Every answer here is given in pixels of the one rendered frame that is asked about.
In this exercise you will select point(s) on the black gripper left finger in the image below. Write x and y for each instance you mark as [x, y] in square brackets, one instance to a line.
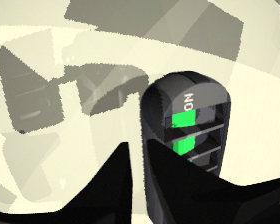
[106, 199]

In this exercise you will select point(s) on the dark grey controller unit with rocker switches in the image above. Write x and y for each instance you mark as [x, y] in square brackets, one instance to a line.
[189, 113]

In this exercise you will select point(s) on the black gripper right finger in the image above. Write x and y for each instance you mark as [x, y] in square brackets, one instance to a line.
[190, 195]

